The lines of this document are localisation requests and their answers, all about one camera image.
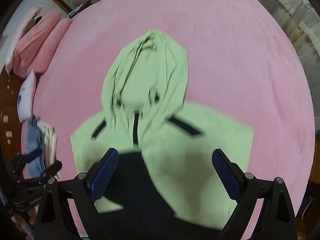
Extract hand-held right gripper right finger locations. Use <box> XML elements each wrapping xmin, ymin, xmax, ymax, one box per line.
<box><xmin>212</xmin><ymin>149</ymin><xmax>298</xmax><ymax>240</ymax></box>

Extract white and blue booklet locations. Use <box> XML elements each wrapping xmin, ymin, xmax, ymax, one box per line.
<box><xmin>68</xmin><ymin>3</ymin><xmax>84</xmax><ymax>18</ymax></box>

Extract folded blue jeans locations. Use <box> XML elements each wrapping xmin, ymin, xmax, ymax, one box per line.
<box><xmin>26</xmin><ymin>115</ymin><xmax>48</xmax><ymax>178</ymax></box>

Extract lace cloth covered furniture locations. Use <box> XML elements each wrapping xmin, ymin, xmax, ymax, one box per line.
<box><xmin>255</xmin><ymin>0</ymin><xmax>320</xmax><ymax>63</ymax></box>

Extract white cushion with blue print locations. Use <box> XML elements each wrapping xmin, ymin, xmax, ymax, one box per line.
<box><xmin>16</xmin><ymin>70</ymin><xmax>37</xmax><ymax>123</ymax></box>

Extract wooden headboard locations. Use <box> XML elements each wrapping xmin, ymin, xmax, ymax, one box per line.
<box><xmin>0</xmin><ymin>67</ymin><xmax>28</xmax><ymax>155</ymax></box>

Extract pink lace-trimmed pillow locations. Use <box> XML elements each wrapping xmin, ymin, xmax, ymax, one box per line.
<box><xmin>5</xmin><ymin>5</ymin><xmax>45</xmax><ymax>73</ymax></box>

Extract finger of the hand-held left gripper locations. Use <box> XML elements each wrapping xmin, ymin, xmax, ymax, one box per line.
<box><xmin>11</xmin><ymin>146</ymin><xmax>43</xmax><ymax>173</ymax></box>
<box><xmin>17</xmin><ymin>160</ymin><xmax>63</xmax><ymax>184</ymax></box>

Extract green and black hooded jacket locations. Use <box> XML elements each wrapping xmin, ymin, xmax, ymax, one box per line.
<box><xmin>71</xmin><ymin>29</ymin><xmax>254</xmax><ymax>240</ymax></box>

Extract pink bed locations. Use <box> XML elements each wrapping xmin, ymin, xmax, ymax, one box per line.
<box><xmin>20</xmin><ymin>0</ymin><xmax>315</xmax><ymax>240</ymax></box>

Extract folded cream clothes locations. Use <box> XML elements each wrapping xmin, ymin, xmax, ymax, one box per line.
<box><xmin>39</xmin><ymin>121</ymin><xmax>58</xmax><ymax>170</ymax></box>

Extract folded pink quilt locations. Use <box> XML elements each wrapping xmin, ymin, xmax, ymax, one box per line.
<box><xmin>14</xmin><ymin>9</ymin><xmax>72</xmax><ymax>79</ymax></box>

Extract dark round container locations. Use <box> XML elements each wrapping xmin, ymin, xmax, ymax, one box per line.
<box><xmin>297</xmin><ymin>190</ymin><xmax>317</xmax><ymax>222</ymax></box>

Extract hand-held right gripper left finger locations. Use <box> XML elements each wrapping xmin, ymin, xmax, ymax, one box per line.
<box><xmin>34</xmin><ymin>148</ymin><xmax>119</xmax><ymax>240</ymax></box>

